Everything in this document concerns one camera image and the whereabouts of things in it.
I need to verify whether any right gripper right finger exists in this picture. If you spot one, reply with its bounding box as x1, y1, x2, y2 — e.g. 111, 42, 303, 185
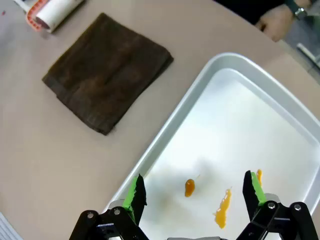
236, 170, 320, 240

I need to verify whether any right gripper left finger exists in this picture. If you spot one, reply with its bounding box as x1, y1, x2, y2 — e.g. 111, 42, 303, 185
68, 173, 148, 240

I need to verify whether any brown towel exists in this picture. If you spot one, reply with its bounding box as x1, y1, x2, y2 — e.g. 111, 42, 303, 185
41, 12, 175, 137

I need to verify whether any person's left hand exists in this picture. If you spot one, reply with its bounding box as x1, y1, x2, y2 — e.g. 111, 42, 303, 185
254, 4, 295, 43

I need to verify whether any long orange sauce streak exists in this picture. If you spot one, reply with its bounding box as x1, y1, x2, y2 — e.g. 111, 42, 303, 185
214, 188, 233, 230

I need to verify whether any round orange sauce blob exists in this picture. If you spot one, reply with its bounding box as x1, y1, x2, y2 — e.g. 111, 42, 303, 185
184, 178, 196, 198

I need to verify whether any silver metal tray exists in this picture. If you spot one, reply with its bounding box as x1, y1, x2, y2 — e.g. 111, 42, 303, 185
103, 51, 320, 240

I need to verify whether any dark wrist watch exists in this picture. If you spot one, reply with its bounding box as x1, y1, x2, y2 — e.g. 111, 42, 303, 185
284, 0, 310, 21

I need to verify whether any aluminium table frame rail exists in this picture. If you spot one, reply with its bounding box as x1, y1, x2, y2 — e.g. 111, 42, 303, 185
0, 211, 25, 240

